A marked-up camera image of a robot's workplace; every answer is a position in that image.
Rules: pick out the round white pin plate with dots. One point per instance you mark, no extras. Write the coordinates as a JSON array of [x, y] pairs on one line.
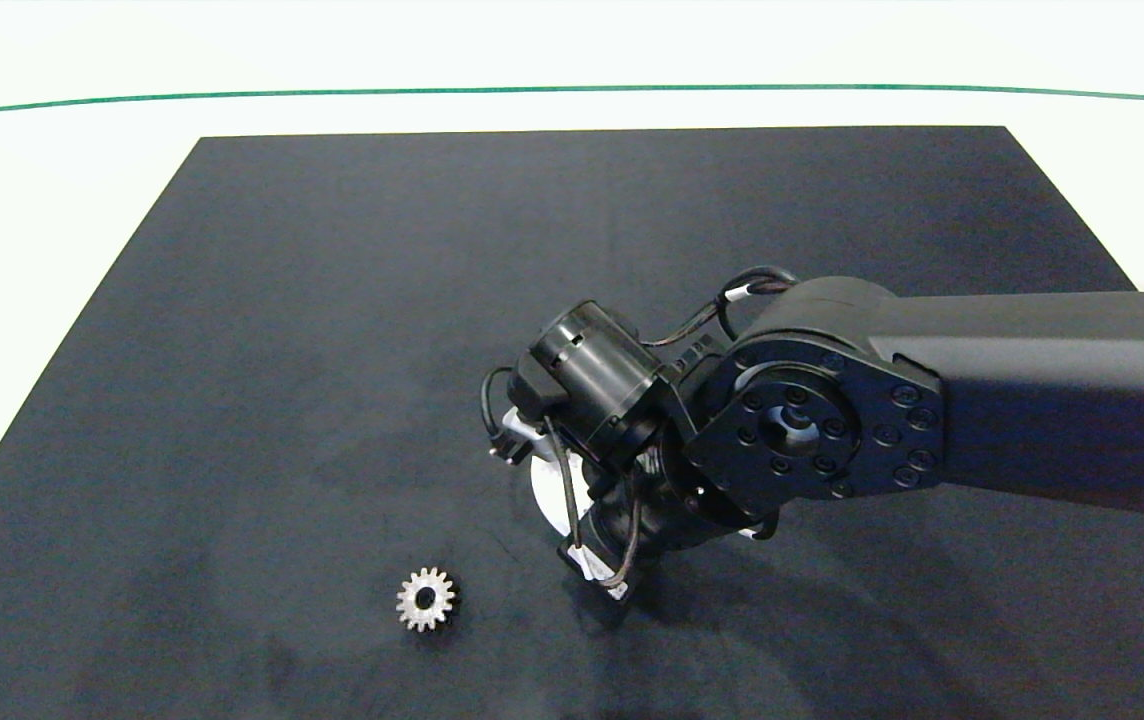
[[546, 495]]

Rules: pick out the small steel gear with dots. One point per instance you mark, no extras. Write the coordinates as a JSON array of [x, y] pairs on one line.
[[413, 606]]

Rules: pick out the green tape line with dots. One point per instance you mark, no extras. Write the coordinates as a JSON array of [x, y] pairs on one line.
[[572, 88]]

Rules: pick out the dark rubber mat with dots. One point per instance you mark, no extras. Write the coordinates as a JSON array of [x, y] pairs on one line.
[[332, 300]]

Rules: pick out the boxy black wrist camera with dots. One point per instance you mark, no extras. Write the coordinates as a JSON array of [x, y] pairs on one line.
[[604, 550]]

